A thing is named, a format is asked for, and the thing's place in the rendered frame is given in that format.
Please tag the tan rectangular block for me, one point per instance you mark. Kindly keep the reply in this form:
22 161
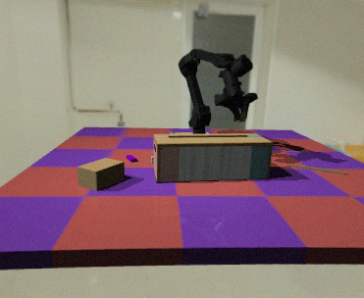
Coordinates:
101 173

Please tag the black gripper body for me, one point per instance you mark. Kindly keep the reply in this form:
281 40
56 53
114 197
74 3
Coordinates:
234 93

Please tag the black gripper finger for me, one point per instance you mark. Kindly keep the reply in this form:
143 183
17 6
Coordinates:
233 106
244 107

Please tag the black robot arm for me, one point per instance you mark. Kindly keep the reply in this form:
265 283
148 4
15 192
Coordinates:
234 68

